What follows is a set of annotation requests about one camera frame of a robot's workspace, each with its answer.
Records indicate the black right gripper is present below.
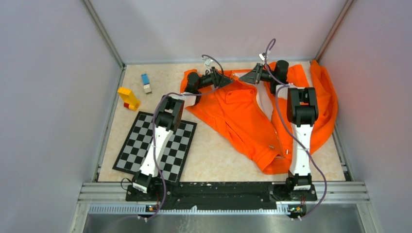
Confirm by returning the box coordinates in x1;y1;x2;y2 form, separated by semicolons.
238;64;275;85

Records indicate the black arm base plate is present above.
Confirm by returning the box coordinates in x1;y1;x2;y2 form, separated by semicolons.
126;182;318;201

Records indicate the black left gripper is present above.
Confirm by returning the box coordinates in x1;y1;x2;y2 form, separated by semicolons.
196;67;233;90

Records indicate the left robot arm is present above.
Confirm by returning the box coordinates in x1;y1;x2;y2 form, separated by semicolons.
132;67;234;201

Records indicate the yellow toy block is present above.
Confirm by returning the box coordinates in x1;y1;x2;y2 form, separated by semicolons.
117;87;141;111

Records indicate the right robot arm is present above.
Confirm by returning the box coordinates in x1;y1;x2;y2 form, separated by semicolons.
239;60;319;200

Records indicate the black white checkerboard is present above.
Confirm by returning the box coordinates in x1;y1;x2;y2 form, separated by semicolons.
112;111;198;186

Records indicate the aluminium front rail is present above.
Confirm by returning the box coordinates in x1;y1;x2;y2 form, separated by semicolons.
78;182;370;216

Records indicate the orange fleece jacket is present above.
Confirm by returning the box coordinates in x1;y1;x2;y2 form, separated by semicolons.
188;61;338;175

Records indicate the blue and white block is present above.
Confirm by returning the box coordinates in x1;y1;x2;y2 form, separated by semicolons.
141;73;152;94

